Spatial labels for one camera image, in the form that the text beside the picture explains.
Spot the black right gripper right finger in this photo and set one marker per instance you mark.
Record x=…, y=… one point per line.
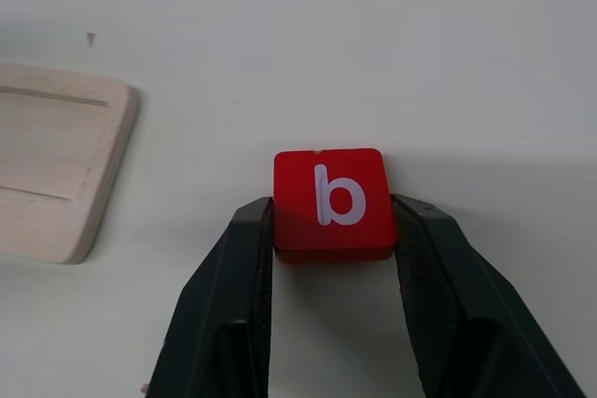
x=471, y=314

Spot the red letter b block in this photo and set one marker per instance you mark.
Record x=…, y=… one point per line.
x=333, y=204

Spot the light wooden tray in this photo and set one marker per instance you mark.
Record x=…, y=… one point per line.
x=56, y=160

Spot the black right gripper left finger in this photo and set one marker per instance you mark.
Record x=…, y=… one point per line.
x=219, y=314

